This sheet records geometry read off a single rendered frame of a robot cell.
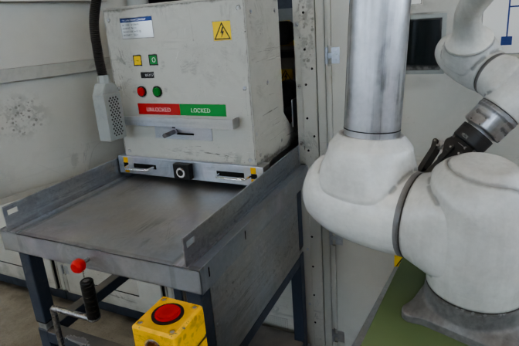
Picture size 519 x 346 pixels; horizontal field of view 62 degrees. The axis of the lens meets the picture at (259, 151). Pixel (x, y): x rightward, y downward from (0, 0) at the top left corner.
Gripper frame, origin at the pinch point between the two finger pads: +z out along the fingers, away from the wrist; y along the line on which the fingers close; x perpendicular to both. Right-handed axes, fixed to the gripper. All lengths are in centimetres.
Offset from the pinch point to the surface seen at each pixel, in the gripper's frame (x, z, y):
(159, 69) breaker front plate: -39, 23, -66
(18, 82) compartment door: -65, 54, -85
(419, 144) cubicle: 19.6, -9.7, -21.7
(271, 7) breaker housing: -24, -12, -62
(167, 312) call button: -51, 33, 14
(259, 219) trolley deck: -14.1, 30.7, -18.1
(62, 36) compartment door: -59, 38, -96
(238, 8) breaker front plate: -37, -6, -52
